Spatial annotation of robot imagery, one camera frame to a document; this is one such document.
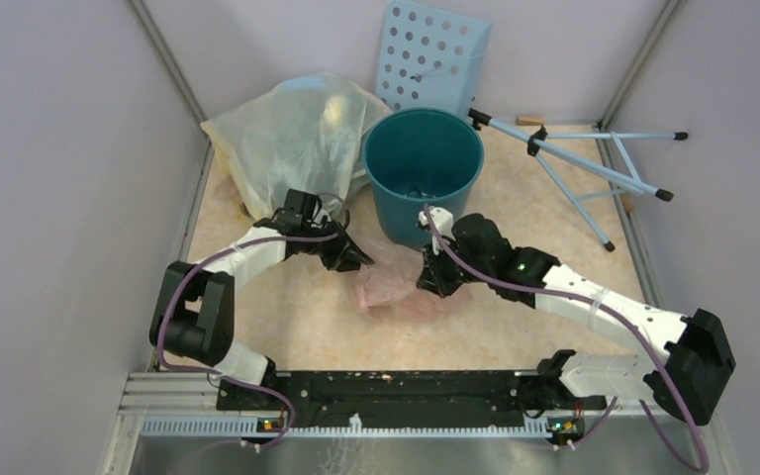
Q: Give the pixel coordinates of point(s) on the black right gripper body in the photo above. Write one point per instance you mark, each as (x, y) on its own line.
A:
(446, 276)

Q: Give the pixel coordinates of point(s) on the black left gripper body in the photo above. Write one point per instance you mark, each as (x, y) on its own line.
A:
(329, 249)

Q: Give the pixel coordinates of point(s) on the pink plastic trash bag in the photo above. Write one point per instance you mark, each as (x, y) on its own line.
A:
(387, 288)

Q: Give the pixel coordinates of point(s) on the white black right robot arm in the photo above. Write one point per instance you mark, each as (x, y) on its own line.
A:
(681, 362)

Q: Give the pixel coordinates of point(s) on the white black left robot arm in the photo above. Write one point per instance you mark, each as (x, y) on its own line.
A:
(194, 316)

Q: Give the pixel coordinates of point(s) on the teal plastic trash bin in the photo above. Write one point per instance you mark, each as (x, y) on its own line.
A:
(418, 157)

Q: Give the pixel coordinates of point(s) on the large translucent filled bag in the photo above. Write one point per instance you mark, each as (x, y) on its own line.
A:
(304, 134)

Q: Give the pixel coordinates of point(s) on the small wooden block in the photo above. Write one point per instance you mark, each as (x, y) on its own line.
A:
(529, 121)

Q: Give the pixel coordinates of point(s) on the light blue folding tripod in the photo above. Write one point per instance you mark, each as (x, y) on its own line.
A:
(538, 147)

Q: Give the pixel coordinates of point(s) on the light blue perforated panel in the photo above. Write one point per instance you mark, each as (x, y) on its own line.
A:
(430, 58)

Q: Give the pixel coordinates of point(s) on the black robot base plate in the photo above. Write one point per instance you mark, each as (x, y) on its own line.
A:
(501, 398)

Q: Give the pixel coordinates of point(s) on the aluminium frame rail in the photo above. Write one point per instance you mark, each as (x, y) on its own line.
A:
(156, 189)

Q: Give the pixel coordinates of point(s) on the white toothed cable strip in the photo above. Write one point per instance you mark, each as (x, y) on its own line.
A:
(251, 427)

